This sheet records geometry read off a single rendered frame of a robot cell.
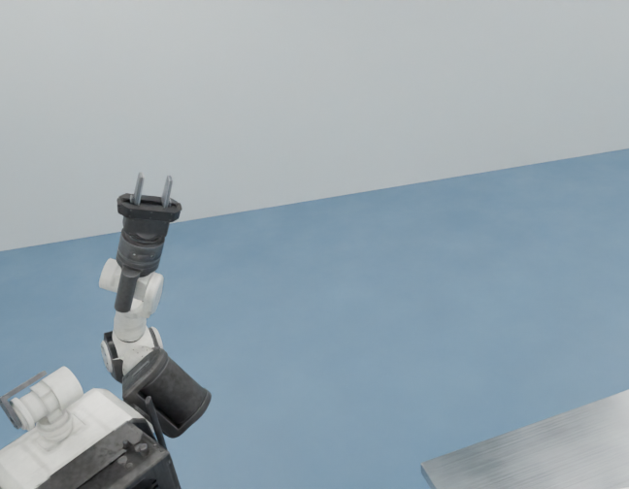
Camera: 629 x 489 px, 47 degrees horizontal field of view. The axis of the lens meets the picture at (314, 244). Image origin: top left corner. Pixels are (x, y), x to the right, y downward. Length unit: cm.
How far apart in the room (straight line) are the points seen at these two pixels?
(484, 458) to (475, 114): 311
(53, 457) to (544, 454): 106
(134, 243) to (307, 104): 294
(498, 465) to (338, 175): 303
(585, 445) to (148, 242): 108
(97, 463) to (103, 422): 10
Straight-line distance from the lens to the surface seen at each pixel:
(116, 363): 171
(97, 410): 145
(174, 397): 147
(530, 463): 176
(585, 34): 470
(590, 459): 179
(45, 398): 136
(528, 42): 455
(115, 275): 152
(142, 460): 133
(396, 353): 330
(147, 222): 144
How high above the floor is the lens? 217
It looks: 32 degrees down
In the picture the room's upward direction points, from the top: 7 degrees counter-clockwise
